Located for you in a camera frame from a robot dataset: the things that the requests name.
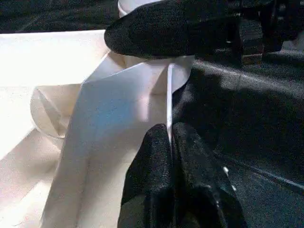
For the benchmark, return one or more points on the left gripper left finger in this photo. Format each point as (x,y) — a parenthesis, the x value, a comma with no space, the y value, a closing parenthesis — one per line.
(152,180)

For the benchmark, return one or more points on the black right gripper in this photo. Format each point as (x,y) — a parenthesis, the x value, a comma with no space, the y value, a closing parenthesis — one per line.
(273,19)

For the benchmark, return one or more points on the white plastic table top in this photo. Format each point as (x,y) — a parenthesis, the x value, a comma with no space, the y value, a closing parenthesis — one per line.
(59,118)

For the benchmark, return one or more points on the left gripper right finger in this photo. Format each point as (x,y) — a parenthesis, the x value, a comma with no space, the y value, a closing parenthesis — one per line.
(199,185)

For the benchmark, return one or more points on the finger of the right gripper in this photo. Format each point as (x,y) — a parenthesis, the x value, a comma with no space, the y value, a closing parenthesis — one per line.
(166,33)

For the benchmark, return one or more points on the white plastic table leg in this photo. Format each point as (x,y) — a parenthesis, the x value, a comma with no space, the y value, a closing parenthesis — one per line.
(128,6)

